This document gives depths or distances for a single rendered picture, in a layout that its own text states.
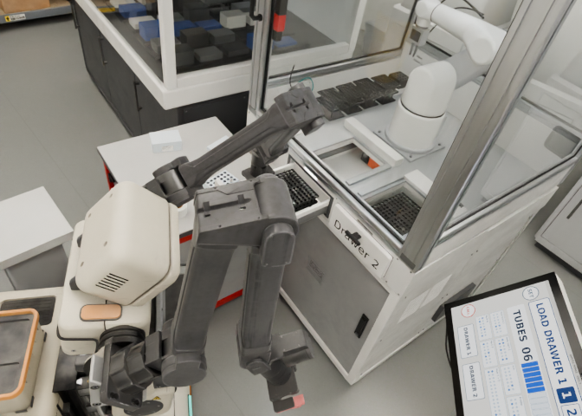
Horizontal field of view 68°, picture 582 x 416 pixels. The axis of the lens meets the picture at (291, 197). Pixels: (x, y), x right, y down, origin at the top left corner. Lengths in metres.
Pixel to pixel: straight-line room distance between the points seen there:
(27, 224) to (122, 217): 0.96
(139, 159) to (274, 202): 1.46
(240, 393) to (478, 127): 1.56
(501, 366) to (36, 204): 1.61
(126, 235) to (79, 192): 2.17
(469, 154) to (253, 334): 0.69
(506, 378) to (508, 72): 0.71
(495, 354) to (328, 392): 1.12
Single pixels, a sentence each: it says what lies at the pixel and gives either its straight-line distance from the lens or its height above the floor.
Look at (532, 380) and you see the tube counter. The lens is 1.21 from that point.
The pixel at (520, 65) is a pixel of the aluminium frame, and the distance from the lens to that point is 1.06.
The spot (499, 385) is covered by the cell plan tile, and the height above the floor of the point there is 1.05.
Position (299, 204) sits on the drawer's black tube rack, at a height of 0.90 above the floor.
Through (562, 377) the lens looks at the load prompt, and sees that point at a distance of 1.19.
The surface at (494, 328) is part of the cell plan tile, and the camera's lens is 1.29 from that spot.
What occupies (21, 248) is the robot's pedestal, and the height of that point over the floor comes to 0.76.
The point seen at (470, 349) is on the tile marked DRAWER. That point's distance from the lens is 1.29.
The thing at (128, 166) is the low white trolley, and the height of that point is 0.76.
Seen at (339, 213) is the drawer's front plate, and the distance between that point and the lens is 1.58.
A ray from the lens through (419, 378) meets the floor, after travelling 2.39.
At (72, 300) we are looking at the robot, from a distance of 0.96.
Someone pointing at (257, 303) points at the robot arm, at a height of 1.41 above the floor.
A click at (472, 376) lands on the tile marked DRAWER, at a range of 1.26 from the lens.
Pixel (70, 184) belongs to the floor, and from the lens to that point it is 3.07.
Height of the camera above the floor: 2.01
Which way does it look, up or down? 43 degrees down
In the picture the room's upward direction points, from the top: 11 degrees clockwise
